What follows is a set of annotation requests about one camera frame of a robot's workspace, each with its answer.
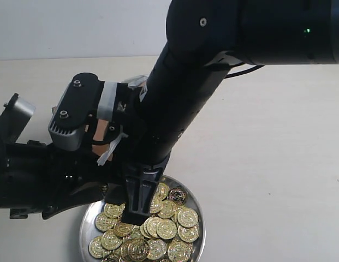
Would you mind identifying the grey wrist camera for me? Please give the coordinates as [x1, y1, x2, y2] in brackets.
[48, 73, 102, 152]
[3, 93, 36, 142]

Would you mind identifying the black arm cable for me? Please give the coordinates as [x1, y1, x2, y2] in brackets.
[223, 62, 265, 80]

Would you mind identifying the gold coin right side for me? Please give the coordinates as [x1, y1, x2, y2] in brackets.
[177, 208, 199, 228]

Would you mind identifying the gold coin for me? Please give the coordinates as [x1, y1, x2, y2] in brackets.
[156, 219, 177, 240]
[95, 212, 118, 232]
[177, 208, 199, 228]
[88, 236, 104, 259]
[127, 239, 150, 261]
[177, 225, 200, 243]

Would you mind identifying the gold coin far right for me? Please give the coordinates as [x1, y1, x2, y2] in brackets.
[177, 225, 200, 243]

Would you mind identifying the gold coin middle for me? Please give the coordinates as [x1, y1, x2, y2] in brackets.
[156, 219, 177, 240]

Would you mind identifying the round steel plate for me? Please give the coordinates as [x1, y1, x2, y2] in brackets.
[79, 175, 206, 262]

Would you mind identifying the gold coin front centre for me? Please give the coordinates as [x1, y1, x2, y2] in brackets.
[127, 239, 150, 261]

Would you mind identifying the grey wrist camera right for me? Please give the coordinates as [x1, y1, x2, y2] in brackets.
[48, 73, 102, 152]

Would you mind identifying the gold coin left side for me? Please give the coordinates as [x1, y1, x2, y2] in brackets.
[95, 212, 118, 232]

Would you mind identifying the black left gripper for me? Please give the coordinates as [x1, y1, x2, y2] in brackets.
[8, 140, 126, 220]

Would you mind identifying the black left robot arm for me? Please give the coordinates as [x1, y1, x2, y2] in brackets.
[0, 112, 112, 219]

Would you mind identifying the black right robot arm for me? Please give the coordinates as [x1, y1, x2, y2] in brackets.
[118, 1, 339, 225]

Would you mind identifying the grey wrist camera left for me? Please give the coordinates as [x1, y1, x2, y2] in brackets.
[3, 93, 36, 142]

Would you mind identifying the gold coin front left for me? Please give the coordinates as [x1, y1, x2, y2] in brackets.
[88, 236, 104, 259]

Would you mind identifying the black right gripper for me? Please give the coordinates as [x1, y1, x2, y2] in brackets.
[118, 130, 186, 227]

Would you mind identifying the brown cardboard box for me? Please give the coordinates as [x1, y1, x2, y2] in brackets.
[50, 81, 148, 162]

